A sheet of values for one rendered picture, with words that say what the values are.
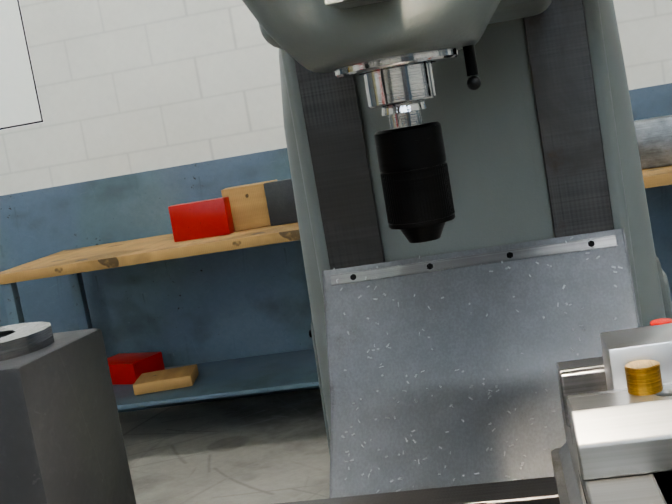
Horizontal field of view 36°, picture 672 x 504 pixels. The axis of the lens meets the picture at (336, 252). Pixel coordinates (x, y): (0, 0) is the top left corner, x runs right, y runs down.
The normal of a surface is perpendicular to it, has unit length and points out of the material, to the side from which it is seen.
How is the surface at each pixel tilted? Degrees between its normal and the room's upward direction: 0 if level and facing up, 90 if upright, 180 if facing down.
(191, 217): 90
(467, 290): 63
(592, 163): 90
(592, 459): 90
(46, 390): 90
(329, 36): 121
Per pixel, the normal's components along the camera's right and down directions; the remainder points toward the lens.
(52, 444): 0.95, -0.13
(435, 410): -0.25, -0.59
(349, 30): -0.18, 0.56
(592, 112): -0.18, 0.15
